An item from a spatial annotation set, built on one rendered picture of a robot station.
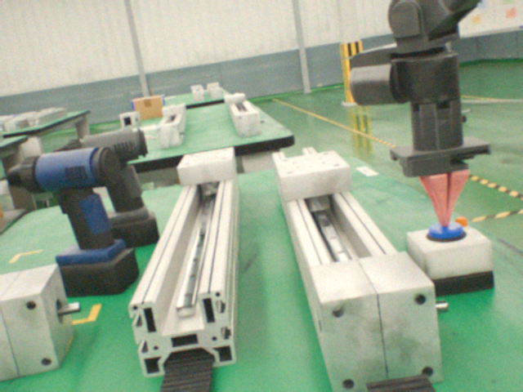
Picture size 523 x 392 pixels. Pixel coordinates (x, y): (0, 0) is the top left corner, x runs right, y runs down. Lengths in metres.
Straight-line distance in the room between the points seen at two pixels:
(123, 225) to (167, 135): 1.41
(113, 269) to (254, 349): 0.31
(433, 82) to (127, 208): 0.64
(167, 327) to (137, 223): 0.48
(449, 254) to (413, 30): 0.26
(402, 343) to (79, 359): 0.38
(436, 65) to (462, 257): 0.22
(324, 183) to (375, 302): 0.41
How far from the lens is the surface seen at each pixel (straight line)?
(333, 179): 0.90
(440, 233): 0.73
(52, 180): 0.90
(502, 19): 6.37
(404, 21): 0.66
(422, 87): 0.69
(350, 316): 0.52
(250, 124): 2.41
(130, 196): 1.11
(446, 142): 0.69
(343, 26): 10.71
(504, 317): 0.68
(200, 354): 0.65
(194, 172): 1.15
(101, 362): 0.71
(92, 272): 0.90
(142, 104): 4.36
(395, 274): 0.55
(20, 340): 0.72
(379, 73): 0.72
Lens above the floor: 1.09
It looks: 14 degrees down
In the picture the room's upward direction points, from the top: 9 degrees counter-clockwise
